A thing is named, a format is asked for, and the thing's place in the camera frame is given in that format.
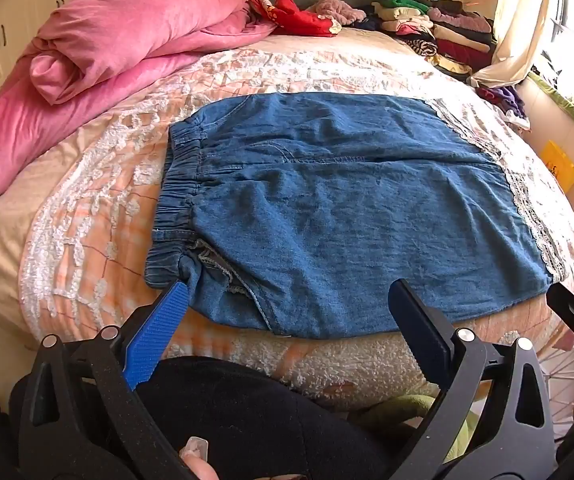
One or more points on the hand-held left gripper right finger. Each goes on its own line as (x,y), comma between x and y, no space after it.
(424,332)

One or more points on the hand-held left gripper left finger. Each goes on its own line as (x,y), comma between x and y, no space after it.
(159,332)

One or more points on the red patterned cloth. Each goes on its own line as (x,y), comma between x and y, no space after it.
(302,20)

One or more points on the fluffy pink garment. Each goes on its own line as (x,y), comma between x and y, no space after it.
(338,10)

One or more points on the green windowsill cloth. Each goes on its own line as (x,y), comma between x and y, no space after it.
(564,102)

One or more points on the purple clothes heap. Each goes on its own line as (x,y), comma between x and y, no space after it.
(509,102)

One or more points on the pile of folded clothes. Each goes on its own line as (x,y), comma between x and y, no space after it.
(432,25)

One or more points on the person's left hand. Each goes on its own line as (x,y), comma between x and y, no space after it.
(204,466)

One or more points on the pink duvet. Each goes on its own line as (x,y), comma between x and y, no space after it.
(117,25)

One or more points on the peach printed fleece blanket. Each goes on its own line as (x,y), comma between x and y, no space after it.
(92,200)

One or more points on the blue denim pants with lace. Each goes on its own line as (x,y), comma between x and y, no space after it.
(342,200)

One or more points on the person's black clothing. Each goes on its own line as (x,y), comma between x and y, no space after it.
(267,420)

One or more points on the yellow box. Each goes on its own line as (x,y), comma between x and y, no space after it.
(562,166)

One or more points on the light green garment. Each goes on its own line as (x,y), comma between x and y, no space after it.
(407,407)

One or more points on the cream curtain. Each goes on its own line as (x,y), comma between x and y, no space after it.
(522,20)

